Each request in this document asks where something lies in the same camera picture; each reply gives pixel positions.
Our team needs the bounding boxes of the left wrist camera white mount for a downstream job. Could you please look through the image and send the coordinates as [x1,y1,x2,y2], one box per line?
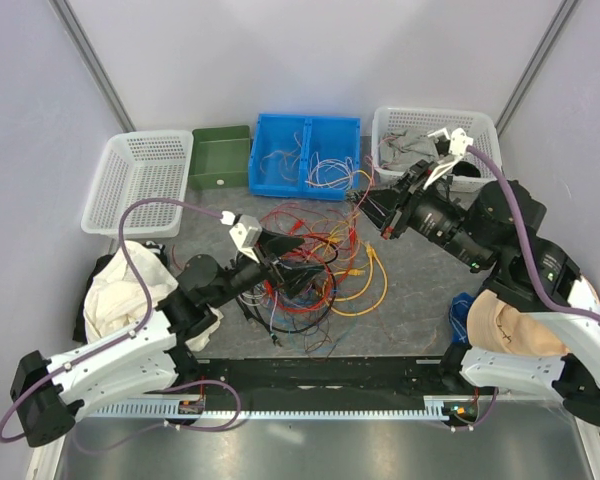
[220,210,262,263]

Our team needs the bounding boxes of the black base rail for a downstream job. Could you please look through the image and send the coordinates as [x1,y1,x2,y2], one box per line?
[176,356,475,412]

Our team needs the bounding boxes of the empty white basket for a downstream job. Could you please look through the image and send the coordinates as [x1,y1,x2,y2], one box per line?
[81,130,194,239]

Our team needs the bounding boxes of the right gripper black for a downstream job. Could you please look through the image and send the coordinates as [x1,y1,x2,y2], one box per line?
[346,158,494,270]

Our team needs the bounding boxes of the black cloth in basket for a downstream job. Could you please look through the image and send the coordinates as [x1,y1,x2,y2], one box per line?
[452,161,481,178]

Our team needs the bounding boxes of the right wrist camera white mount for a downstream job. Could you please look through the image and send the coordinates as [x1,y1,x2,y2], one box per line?
[423,128,474,190]

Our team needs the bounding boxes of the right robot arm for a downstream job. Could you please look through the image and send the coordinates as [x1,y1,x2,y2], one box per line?
[346,161,600,427]

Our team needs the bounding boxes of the blue divided plastic bin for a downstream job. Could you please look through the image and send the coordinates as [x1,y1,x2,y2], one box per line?
[248,113,361,202]

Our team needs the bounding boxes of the white thin cable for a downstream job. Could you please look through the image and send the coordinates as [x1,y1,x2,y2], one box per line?
[306,152,371,192]

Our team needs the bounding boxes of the blue cloth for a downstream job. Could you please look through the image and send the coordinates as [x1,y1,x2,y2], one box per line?
[448,292,475,344]

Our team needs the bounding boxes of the grey adidas sweatshirt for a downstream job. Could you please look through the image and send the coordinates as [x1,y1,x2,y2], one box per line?
[378,129,439,172]

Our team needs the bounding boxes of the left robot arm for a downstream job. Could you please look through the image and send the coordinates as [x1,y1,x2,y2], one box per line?
[7,238,326,447]

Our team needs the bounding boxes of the left grey aluminium post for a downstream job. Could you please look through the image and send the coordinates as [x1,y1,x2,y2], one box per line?
[49,0,136,132]

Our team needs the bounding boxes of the grey aluminium corner post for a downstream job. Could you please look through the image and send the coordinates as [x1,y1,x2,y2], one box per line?
[495,0,581,137]

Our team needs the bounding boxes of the beige bucket hat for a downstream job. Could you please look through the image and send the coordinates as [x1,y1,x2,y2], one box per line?
[467,289,570,357]

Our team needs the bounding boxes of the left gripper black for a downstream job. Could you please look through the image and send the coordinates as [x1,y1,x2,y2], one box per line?
[209,227,325,308]

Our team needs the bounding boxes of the green plastic box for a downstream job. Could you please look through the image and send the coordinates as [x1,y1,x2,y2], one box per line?
[188,125,251,190]

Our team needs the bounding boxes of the yellow ethernet cable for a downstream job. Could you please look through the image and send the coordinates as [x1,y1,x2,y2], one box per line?
[322,240,390,317]

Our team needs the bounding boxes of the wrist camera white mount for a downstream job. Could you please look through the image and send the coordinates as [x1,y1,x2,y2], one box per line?
[423,128,474,190]
[220,210,262,263]

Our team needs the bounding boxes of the white basket with clothes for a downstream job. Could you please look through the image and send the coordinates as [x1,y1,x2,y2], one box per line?
[371,107,502,183]

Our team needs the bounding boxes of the light blue cable duct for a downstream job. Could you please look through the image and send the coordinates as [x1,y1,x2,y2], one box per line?
[84,397,456,420]

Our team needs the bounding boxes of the tangled cable pile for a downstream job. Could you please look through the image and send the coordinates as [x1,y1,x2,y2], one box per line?
[234,199,390,357]

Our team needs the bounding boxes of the pink orange thin wire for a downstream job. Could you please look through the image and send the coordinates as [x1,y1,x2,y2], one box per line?
[257,129,304,182]

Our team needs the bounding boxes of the white cloth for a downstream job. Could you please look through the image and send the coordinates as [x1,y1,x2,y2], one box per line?
[82,239,225,352]

